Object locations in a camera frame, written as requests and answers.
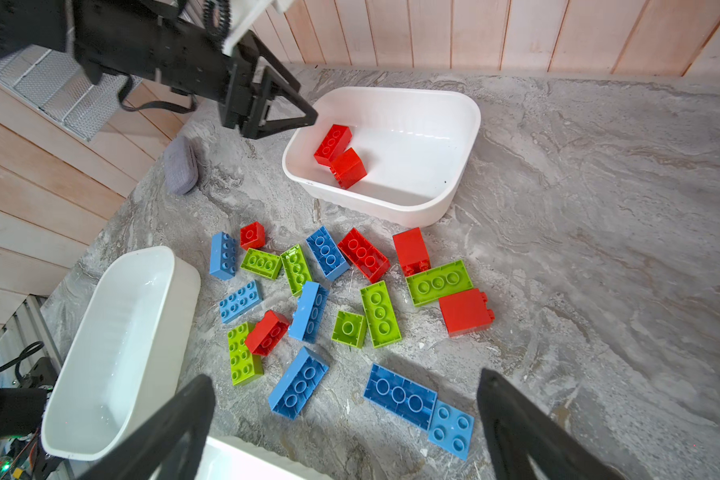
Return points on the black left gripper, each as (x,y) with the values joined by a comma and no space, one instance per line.
(277,106)

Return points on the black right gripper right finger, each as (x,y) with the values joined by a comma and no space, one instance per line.
(522,439)

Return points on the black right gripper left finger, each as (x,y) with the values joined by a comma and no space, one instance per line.
(170,444)

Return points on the small red lego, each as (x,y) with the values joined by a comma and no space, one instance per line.
(253,236)

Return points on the blue lego small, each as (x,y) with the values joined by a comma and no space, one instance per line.
(239,302)

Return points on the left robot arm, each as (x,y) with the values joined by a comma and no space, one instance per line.
(221,60)

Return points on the white bin with red legos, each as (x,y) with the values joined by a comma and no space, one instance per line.
(414,144)

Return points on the white bin front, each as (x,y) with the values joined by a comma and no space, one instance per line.
(234,458)

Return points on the light blue square lego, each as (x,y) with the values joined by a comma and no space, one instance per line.
(451,429)

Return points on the large blue lego underside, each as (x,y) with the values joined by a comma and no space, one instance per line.
(401,396)

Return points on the white bin left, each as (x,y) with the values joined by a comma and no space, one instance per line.
(125,360)

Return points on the grey pouch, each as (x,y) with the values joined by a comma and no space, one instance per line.
(180,166)

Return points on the red lego lying sideways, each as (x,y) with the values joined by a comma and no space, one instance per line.
(466,312)

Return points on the long green lego centre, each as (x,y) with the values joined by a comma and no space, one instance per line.
(380,315)

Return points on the green lego beside red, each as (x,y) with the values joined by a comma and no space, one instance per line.
(439,282)

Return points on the small green lego square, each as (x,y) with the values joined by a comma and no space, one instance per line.
(350,329)

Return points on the long red lego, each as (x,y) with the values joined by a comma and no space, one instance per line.
(372,263)

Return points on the white wire shelf rack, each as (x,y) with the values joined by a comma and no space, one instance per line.
(53,84)

